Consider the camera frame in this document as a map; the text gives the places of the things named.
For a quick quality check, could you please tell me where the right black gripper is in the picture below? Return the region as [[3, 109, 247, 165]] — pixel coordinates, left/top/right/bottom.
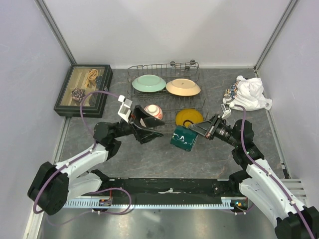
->
[[189, 113, 240, 147]]

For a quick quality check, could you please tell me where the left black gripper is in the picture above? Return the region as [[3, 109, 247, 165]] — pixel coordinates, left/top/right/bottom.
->
[[114, 105, 165, 144]]

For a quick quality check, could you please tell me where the red patterned small bowl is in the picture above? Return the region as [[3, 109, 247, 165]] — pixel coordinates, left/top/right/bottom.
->
[[144, 104, 163, 120]]

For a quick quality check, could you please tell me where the yellow patterned plate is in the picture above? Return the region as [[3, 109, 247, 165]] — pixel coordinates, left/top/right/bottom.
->
[[175, 109, 204, 127]]

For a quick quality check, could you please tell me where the dark green mug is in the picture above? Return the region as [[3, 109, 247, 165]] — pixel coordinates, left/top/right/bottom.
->
[[170, 119, 198, 152]]

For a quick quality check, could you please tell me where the mint green plate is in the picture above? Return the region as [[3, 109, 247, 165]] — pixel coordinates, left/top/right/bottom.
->
[[132, 75, 166, 93]]

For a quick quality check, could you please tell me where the beige bird plate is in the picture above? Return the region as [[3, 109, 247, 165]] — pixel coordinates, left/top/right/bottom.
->
[[166, 78, 201, 97]]

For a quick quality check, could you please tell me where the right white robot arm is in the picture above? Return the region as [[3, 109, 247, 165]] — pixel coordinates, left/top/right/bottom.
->
[[188, 115, 319, 239]]

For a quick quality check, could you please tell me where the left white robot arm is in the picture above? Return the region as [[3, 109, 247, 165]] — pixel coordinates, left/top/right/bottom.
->
[[27, 105, 165, 215]]

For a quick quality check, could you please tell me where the crumpled white printed cloth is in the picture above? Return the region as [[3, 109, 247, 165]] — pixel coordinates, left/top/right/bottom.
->
[[222, 75, 272, 111]]

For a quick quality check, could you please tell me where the black glass-lid jewelry box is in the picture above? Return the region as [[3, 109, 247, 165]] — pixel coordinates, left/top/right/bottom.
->
[[54, 64, 113, 118]]

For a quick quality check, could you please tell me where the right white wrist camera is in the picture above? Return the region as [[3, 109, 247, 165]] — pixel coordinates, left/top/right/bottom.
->
[[220, 104, 231, 120]]

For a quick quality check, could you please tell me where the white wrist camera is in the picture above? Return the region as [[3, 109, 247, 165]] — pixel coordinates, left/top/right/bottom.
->
[[220, 104, 231, 120], [118, 95, 133, 122]]

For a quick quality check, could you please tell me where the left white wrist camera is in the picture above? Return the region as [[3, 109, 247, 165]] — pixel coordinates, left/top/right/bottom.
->
[[118, 95, 133, 122]]

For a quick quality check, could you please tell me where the grey wire dish rack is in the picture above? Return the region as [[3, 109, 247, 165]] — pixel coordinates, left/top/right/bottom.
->
[[128, 60, 209, 134]]

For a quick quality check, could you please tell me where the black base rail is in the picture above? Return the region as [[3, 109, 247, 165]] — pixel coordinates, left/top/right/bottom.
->
[[81, 170, 250, 207]]

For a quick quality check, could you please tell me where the grey slotted cable duct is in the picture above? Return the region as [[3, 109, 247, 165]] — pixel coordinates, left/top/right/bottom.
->
[[63, 197, 246, 210]]

